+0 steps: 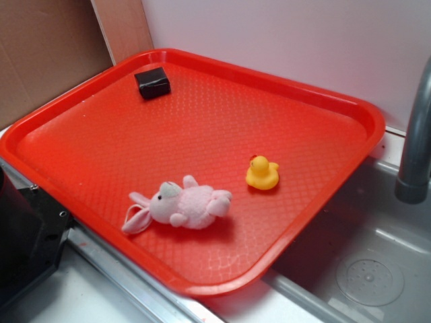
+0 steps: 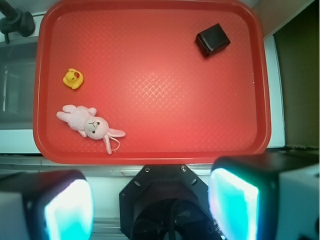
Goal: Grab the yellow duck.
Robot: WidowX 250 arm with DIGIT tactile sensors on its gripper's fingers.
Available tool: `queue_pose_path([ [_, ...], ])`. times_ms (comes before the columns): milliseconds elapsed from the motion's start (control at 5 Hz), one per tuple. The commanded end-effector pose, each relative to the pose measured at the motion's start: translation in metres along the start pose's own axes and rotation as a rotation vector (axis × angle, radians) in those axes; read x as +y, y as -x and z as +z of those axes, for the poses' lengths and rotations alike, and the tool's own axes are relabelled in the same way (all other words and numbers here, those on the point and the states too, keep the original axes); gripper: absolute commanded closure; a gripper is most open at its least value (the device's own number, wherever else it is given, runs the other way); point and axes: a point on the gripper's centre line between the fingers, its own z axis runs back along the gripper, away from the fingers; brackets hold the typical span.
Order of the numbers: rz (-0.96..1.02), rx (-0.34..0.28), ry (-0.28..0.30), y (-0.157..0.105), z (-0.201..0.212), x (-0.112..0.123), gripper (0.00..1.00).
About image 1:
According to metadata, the black rectangular block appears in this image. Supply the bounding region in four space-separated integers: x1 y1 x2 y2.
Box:
134 67 171 100

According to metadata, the grey toy sink basin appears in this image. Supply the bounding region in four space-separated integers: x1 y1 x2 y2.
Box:
205 133 430 322

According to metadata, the red plastic tray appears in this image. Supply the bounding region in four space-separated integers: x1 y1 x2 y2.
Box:
1 49 385 298

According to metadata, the brown cardboard panel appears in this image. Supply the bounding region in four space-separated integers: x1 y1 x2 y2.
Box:
1 1 153 129

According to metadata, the pink plush bunny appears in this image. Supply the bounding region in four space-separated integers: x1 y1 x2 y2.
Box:
122 175 232 234

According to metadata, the yellow rubber duck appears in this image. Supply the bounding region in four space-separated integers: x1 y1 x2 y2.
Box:
245 155 279 190

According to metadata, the grey faucet spout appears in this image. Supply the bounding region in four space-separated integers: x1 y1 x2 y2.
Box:
395 61 430 205

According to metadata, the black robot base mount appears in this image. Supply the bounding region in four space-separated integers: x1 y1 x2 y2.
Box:
1 170 71 309

